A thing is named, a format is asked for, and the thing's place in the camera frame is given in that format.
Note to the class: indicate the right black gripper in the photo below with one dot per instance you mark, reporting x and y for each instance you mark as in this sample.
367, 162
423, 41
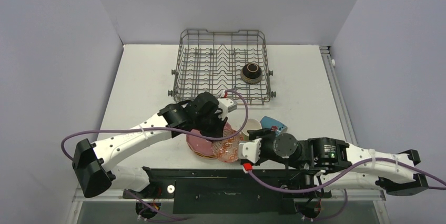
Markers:
257, 137

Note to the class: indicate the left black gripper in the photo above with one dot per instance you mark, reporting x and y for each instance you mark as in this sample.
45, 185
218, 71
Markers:
218, 130

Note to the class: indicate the blue handled white mug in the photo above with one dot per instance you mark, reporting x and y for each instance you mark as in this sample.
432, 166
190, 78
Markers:
274, 125

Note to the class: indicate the orange patterned small bowl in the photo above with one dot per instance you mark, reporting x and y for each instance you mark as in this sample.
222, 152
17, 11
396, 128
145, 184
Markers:
227, 150

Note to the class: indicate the grey wire dish rack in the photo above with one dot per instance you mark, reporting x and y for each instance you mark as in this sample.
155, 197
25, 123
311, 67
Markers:
212, 60

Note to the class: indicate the dark brown glazed bowl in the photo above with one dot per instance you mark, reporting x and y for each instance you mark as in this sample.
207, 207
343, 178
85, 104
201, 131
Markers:
251, 73

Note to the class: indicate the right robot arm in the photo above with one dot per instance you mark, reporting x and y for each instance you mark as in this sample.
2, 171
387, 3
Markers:
325, 164

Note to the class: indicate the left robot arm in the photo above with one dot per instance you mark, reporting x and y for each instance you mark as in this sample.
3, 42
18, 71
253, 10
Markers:
96, 164

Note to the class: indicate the yellow green mug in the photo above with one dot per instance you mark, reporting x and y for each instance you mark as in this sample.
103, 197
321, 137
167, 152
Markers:
251, 124

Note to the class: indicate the pink polka dot plate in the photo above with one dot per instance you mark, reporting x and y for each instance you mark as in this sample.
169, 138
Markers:
200, 144

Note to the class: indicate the yellow plate under pink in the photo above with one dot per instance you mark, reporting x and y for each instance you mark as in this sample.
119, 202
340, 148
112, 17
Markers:
205, 155

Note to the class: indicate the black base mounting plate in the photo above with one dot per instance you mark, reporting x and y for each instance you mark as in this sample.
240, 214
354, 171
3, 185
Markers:
204, 191

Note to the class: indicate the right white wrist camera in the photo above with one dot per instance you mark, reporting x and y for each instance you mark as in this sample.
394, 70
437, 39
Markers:
249, 150

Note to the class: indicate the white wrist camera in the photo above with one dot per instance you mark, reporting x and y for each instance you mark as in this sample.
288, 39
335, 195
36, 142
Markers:
225, 106
249, 150

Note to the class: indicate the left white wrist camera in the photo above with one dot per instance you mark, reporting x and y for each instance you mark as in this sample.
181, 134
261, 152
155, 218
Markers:
225, 106

